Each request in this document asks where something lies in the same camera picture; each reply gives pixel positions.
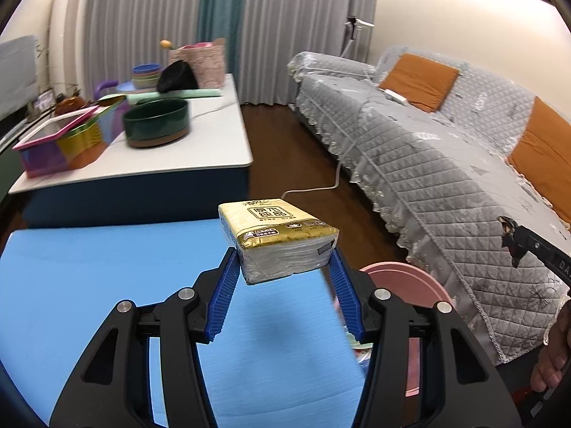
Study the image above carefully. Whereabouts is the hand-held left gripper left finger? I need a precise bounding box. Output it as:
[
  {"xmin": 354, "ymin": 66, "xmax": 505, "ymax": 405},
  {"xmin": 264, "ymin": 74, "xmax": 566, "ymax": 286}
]
[{"xmin": 49, "ymin": 246, "xmax": 242, "ymax": 428}]

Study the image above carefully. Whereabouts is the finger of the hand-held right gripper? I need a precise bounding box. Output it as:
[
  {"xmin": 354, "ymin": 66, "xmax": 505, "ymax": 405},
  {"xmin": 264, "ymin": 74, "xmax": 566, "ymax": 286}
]
[{"xmin": 512, "ymin": 226, "xmax": 559, "ymax": 269}]

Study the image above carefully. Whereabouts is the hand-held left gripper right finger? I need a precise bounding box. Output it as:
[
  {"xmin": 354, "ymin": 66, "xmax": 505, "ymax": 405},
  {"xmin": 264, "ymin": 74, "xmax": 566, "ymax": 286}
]
[{"xmin": 328, "ymin": 246, "xmax": 522, "ymax": 428}]

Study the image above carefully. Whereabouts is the pink plastic basin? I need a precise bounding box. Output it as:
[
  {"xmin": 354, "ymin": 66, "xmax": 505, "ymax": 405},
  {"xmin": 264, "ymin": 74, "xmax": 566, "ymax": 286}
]
[{"xmin": 356, "ymin": 262, "xmax": 452, "ymax": 401}]

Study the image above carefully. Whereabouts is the yellow tissue pack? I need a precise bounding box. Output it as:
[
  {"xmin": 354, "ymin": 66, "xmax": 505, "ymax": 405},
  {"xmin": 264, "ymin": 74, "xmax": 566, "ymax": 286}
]
[{"xmin": 218, "ymin": 200, "xmax": 340, "ymax": 285}]

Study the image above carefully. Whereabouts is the person's right hand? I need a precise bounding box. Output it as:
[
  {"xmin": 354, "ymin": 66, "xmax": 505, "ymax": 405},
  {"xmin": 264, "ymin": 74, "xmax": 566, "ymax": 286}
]
[{"xmin": 530, "ymin": 301, "xmax": 571, "ymax": 396}]

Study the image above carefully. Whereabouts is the orange cushion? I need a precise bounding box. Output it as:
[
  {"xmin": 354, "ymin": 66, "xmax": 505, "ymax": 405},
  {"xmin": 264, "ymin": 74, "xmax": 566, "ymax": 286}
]
[
  {"xmin": 378, "ymin": 53, "xmax": 460, "ymax": 113},
  {"xmin": 507, "ymin": 97, "xmax": 571, "ymax": 224}
]

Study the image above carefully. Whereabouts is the blue foam mat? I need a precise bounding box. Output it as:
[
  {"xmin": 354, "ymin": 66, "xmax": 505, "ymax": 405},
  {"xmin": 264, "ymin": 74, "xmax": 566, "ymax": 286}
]
[{"xmin": 0, "ymin": 218, "xmax": 372, "ymax": 428}]

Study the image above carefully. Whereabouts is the grey quilted sofa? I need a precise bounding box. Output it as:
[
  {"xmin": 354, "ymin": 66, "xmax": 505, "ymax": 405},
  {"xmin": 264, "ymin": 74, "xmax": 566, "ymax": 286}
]
[{"xmin": 287, "ymin": 45, "xmax": 571, "ymax": 365}]

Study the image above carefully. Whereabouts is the white top coffee table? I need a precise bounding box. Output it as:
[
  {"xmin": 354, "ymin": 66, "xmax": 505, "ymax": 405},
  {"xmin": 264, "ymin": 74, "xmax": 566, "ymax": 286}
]
[{"xmin": 8, "ymin": 72, "xmax": 255, "ymax": 229}]

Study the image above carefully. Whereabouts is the dark green round bowl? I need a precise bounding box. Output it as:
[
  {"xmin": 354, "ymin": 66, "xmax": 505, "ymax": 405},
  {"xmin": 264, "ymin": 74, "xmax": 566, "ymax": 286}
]
[{"xmin": 122, "ymin": 97, "xmax": 192, "ymax": 149}]

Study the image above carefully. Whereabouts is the light green roll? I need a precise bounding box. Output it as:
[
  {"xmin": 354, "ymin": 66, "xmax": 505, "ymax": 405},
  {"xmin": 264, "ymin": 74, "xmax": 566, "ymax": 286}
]
[{"xmin": 127, "ymin": 88, "xmax": 223, "ymax": 105}]

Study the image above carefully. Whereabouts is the colourful rectangular box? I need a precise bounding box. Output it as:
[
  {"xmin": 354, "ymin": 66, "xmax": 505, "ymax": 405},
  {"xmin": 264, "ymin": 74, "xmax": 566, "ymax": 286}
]
[{"xmin": 12, "ymin": 97, "xmax": 126, "ymax": 180}]

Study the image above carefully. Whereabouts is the black cap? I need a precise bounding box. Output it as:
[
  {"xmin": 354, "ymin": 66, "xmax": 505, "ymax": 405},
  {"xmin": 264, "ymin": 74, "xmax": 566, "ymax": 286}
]
[{"xmin": 156, "ymin": 60, "xmax": 199, "ymax": 94}]

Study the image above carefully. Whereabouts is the pink fabric basket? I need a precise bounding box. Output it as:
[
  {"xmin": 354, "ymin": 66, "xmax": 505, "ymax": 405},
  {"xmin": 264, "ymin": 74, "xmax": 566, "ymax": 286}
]
[{"xmin": 168, "ymin": 37, "xmax": 226, "ymax": 90}]

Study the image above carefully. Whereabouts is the stack of coloured bowls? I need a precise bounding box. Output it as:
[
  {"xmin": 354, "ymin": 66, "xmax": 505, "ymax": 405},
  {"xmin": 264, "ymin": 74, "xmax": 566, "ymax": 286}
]
[{"xmin": 131, "ymin": 63, "xmax": 162, "ymax": 91}]

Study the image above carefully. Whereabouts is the purple plastic item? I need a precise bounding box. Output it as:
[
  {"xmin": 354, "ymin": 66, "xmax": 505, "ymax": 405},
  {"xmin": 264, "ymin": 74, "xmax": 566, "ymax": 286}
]
[{"xmin": 92, "ymin": 81, "xmax": 135, "ymax": 101}]

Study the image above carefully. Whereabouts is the brown teapot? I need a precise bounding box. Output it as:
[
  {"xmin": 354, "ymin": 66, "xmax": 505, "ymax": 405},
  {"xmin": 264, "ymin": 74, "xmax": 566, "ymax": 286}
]
[{"xmin": 55, "ymin": 93, "xmax": 97, "ymax": 117}]

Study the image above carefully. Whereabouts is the teal curtain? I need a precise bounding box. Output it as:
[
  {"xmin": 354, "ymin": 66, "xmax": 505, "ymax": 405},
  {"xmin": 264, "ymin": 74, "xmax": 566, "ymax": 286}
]
[{"xmin": 196, "ymin": 0, "xmax": 249, "ymax": 104}]

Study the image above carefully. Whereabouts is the grey curtain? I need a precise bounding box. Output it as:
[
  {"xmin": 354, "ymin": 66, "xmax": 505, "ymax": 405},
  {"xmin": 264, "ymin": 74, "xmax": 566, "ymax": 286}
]
[
  {"xmin": 236, "ymin": 0, "xmax": 381, "ymax": 108},
  {"xmin": 84, "ymin": 0, "xmax": 211, "ymax": 101}
]

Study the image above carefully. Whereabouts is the grey covered television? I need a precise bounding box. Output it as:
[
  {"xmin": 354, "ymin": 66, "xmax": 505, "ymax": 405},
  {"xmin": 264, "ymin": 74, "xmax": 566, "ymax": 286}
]
[{"xmin": 0, "ymin": 35, "xmax": 39, "ymax": 122}]

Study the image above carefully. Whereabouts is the white standing air conditioner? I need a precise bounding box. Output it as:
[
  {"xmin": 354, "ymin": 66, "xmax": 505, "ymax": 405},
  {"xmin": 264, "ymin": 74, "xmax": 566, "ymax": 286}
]
[{"xmin": 46, "ymin": 0, "xmax": 91, "ymax": 100}]

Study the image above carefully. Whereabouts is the white power cable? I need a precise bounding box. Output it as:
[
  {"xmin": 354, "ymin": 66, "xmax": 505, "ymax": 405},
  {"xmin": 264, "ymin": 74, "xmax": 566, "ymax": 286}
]
[{"xmin": 280, "ymin": 140, "xmax": 354, "ymax": 200}]

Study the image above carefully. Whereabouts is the small photo frame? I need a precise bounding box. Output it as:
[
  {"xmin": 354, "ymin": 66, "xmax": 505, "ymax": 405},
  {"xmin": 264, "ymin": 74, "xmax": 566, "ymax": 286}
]
[{"xmin": 33, "ymin": 90, "xmax": 57, "ymax": 113}]

